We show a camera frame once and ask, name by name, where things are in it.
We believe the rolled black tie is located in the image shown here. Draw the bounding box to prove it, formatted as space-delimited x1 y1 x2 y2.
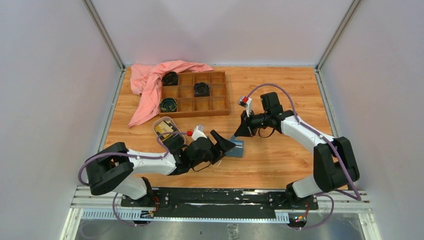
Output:
161 71 179 87

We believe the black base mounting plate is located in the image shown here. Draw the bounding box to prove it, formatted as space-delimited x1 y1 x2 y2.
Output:
120 187 319 219

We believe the pink oval card tray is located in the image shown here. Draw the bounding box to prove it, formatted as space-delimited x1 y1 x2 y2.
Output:
152 116 179 142

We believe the yellow black credit card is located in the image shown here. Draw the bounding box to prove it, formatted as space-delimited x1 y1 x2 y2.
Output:
154 120 177 135

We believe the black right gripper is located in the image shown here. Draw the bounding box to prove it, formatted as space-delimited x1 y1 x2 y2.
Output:
234 108 271 138

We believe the wooden compartment tray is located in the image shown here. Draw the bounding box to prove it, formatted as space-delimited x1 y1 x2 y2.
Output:
159 71 230 118

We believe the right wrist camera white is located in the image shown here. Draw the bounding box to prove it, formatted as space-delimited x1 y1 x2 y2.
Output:
237 96 252 117

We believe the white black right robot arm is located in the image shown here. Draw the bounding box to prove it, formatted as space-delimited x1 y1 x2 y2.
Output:
234 92 360 209

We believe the teal leather card holder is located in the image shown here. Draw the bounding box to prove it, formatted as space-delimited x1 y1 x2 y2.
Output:
226 136 245 158

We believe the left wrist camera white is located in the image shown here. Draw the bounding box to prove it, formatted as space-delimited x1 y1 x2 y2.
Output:
187 124 207 140

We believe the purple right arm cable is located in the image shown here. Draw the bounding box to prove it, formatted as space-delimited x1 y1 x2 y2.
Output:
245 83 363 231

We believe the rolled dark dotted tie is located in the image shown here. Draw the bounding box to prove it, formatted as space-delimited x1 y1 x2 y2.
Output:
193 82 210 97

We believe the pink cloth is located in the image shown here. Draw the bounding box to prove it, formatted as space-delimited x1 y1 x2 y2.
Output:
127 60 213 128

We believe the aluminium frame rail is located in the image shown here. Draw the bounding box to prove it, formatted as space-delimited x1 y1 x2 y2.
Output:
60 186 381 240

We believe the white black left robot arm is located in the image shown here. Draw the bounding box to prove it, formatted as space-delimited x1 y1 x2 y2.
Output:
77 125 236 207

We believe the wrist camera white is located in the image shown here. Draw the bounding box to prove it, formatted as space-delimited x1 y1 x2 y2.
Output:
237 96 252 117
187 124 207 140

